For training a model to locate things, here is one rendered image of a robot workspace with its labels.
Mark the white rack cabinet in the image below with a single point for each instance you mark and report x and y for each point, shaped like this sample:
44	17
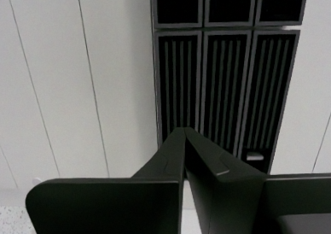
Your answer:
78	83

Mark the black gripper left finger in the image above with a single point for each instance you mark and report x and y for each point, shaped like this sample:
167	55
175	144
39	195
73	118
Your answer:
149	203

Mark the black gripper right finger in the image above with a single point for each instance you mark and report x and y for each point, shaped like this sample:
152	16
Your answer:
230	197

